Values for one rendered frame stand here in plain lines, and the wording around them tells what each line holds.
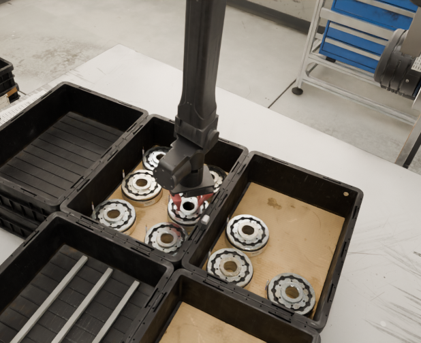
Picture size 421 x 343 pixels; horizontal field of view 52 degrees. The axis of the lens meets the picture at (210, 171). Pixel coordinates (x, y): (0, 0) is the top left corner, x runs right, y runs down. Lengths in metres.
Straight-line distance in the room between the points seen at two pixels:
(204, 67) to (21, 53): 2.78
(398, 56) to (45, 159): 0.94
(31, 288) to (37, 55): 2.55
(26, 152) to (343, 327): 0.94
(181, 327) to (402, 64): 0.79
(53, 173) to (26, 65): 2.13
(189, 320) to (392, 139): 2.21
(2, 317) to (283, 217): 0.67
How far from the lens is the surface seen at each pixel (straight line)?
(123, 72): 1.81
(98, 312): 0.95
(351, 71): 2.86
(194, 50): 0.71
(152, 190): 1.09
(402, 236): 1.38
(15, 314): 0.99
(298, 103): 2.98
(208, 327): 0.93
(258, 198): 1.14
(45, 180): 1.20
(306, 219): 1.13
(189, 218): 1.03
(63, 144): 1.29
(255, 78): 3.14
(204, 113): 0.80
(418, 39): 1.14
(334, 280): 0.92
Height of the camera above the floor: 1.67
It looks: 45 degrees down
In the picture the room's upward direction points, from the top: 6 degrees clockwise
